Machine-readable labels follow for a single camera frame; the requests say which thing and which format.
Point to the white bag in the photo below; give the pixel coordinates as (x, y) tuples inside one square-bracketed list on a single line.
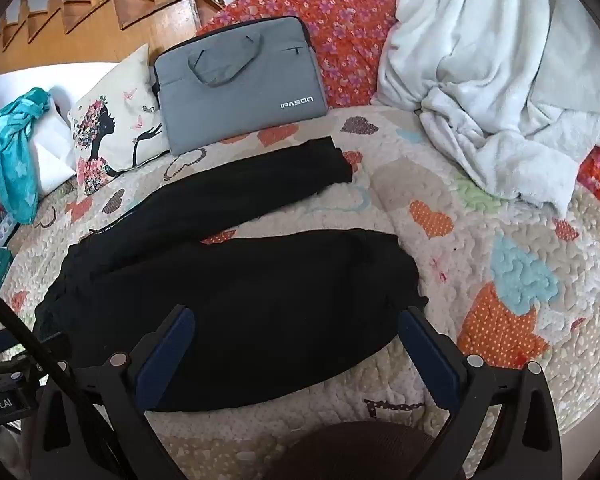
[(55, 160)]

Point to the red floral quilt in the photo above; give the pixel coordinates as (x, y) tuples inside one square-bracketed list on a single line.
[(340, 35)]

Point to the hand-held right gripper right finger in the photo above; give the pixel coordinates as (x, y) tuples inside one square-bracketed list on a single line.
[(430, 360)]

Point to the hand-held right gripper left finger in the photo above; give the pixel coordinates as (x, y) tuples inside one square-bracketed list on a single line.
[(164, 355)]

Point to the heart patterned quilt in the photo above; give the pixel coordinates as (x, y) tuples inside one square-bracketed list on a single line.
[(480, 260)]

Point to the white tray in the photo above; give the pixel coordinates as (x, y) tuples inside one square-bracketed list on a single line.
[(2, 232)]

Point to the printed cushion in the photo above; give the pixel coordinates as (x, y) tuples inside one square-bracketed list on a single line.
[(122, 110)]

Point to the teal cloth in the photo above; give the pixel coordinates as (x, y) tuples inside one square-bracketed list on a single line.
[(10, 160)]

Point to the wooden staircase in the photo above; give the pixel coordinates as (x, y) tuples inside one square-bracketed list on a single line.
[(130, 25)]

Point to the grey laptop bag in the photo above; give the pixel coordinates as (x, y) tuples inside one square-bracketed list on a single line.
[(240, 105)]

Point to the dark brown cloth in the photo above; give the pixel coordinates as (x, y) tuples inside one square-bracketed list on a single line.
[(355, 452)]

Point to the white fleece blanket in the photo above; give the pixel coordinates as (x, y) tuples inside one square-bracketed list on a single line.
[(480, 60)]

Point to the black pants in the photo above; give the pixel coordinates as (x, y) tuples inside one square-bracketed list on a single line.
[(255, 300)]

